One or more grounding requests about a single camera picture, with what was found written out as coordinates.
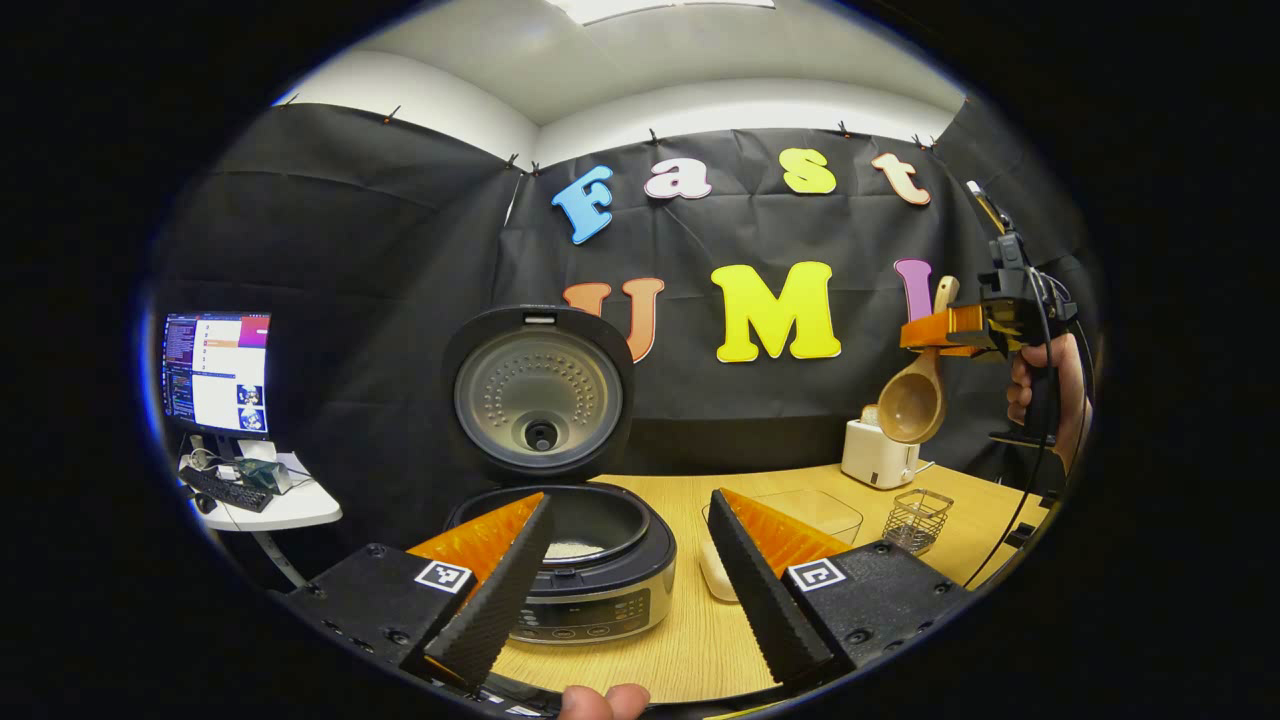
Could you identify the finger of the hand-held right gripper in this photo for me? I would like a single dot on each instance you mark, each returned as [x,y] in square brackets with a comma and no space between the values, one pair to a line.
[945,330]

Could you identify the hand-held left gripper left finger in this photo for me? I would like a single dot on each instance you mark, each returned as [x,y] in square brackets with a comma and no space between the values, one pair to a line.
[490,610]

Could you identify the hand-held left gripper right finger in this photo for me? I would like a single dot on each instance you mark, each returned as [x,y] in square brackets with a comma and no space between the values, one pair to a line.
[760,600]

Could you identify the wooden spoon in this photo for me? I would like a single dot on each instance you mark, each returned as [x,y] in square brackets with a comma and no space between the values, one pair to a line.
[912,405]

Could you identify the clear plastic rice container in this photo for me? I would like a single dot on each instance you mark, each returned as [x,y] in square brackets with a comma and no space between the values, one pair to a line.
[830,510]

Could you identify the silver black rice cooker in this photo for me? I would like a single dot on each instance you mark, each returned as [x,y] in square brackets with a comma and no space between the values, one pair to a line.
[540,400]

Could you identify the white toaster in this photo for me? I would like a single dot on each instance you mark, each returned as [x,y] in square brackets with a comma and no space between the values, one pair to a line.
[878,455]

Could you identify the white side table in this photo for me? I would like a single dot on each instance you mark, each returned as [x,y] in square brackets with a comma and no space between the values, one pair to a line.
[300,505]

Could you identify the teal box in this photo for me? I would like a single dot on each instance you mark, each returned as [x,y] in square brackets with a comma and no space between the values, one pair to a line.
[265,475]

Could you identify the black keyboard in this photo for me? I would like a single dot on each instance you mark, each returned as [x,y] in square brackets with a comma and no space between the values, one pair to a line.
[225,490]

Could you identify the black computer mouse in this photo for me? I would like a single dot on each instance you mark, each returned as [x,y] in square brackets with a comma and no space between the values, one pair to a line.
[205,503]

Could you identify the computer monitor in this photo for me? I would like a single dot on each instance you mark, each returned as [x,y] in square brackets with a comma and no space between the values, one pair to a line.
[215,372]

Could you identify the ceiling light panel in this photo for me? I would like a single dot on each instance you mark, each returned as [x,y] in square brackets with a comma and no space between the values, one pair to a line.
[660,8]

